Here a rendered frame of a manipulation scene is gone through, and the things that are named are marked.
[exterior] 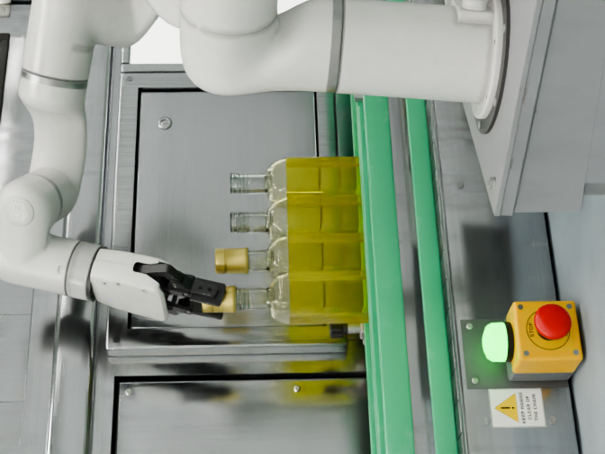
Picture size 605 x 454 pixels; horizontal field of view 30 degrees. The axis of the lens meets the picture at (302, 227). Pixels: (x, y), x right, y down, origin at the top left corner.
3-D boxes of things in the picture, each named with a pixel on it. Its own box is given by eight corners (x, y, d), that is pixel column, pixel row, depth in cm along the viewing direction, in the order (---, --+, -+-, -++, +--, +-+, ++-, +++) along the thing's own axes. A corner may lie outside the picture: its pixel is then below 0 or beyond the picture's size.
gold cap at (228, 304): (236, 292, 150) (203, 293, 150) (235, 281, 147) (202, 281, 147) (236, 317, 148) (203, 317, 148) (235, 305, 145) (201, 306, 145)
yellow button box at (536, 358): (564, 323, 131) (501, 324, 131) (580, 297, 124) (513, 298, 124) (573, 381, 128) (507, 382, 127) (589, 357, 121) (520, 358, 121)
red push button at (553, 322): (527, 313, 124) (533, 302, 121) (563, 313, 124) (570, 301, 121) (531, 348, 122) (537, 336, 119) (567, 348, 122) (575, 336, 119)
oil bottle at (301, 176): (415, 173, 160) (265, 175, 160) (419, 153, 155) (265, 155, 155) (418, 208, 158) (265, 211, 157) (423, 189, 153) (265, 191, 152)
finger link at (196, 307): (174, 317, 152) (221, 328, 151) (172, 307, 149) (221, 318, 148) (180, 295, 153) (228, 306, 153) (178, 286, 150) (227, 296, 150)
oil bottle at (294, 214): (418, 212, 158) (265, 213, 157) (422, 192, 153) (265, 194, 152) (420, 248, 156) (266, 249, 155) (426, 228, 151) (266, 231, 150)
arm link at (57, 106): (76, 84, 139) (48, 245, 144) (107, 75, 152) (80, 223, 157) (11, 68, 140) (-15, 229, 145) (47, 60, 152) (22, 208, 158)
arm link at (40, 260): (20, 164, 151) (-8, 177, 142) (96, 180, 150) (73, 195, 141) (6, 270, 155) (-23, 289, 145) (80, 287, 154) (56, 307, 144)
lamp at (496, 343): (503, 331, 129) (477, 331, 129) (511, 315, 125) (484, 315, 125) (508, 367, 127) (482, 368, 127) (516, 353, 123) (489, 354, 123)
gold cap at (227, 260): (248, 253, 153) (215, 253, 153) (248, 243, 150) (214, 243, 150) (248, 277, 152) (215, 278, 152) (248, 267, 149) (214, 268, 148)
